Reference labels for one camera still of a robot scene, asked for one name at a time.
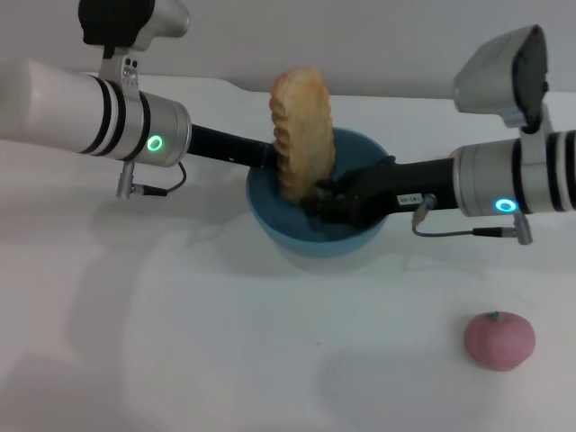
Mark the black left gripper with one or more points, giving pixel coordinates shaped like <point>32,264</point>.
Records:
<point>229,148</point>

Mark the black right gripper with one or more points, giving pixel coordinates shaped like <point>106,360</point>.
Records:
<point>405,189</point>

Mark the pink peach toy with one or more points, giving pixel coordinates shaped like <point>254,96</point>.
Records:
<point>499,342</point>

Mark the blue bowl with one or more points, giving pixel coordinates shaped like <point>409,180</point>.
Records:
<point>324,243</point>

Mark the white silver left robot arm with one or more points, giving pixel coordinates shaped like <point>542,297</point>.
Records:
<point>67,112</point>

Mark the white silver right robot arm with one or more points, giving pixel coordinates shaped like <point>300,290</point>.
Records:
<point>517,180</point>

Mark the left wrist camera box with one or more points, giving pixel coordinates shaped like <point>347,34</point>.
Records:
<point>126,22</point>

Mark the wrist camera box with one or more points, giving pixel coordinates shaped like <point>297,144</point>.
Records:
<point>499,72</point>
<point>126,22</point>

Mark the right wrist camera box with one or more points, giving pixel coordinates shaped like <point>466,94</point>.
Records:
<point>499,72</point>

